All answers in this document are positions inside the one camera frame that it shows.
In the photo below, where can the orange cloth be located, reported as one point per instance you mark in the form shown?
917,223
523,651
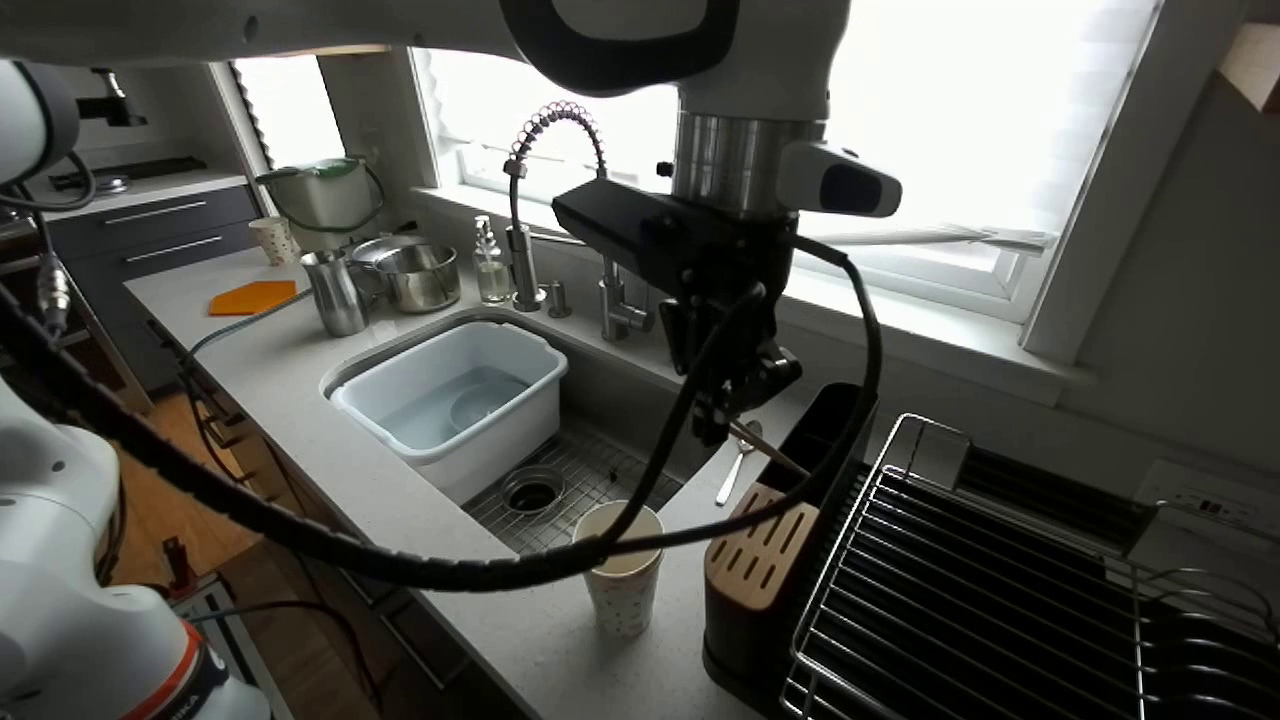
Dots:
253,296

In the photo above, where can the wire sink grid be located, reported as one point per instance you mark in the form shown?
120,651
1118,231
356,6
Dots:
536,501

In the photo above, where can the spring neck kitchen faucet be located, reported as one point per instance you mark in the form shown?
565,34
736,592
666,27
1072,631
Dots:
518,198

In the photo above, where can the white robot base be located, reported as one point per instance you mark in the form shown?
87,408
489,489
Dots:
75,645

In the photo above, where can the black knife block wooden top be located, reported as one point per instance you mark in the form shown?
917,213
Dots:
753,577

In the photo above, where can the steel cup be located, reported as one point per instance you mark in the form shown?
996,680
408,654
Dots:
332,295

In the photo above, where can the clear soap bottle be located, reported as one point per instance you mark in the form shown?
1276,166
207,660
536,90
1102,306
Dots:
489,264

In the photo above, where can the white plastic wash basin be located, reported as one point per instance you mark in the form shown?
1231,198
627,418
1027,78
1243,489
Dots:
461,404

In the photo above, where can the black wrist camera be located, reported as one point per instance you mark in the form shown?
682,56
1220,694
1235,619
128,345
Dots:
676,246

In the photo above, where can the white paper cup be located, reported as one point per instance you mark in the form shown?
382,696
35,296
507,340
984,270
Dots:
623,586

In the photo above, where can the steel pot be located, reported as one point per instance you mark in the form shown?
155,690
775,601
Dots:
402,273

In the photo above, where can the black dish drying rack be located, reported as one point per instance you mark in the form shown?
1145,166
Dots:
937,601

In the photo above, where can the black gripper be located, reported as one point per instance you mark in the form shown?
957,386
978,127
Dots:
734,349

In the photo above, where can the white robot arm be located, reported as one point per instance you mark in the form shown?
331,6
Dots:
748,136

